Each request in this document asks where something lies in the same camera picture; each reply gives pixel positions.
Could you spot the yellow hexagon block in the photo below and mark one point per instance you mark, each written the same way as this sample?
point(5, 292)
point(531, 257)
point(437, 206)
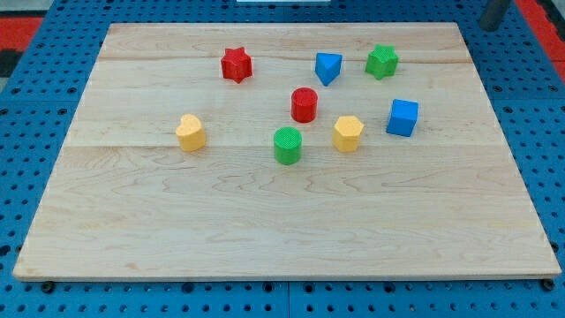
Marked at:
point(347, 133)

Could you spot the blue cube block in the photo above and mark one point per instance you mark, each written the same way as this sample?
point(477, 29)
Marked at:
point(403, 117)

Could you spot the green cylinder block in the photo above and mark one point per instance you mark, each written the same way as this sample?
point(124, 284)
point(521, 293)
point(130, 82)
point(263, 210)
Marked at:
point(287, 145)

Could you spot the red star block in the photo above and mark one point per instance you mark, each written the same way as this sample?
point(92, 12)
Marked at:
point(236, 64)

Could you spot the blue triangle block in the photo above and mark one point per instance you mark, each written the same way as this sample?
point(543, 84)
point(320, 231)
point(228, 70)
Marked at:
point(328, 67)

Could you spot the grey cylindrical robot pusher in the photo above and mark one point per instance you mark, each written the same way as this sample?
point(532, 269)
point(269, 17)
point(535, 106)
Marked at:
point(493, 15)

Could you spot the green star block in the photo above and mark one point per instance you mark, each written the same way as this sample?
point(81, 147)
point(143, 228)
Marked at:
point(382, 61)

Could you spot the yellow heart block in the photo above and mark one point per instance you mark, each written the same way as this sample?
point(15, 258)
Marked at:
point(190, 133)

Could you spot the red cylinder block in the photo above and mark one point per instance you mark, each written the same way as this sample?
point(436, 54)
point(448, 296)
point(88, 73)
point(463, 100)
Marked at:
point(304, 101)

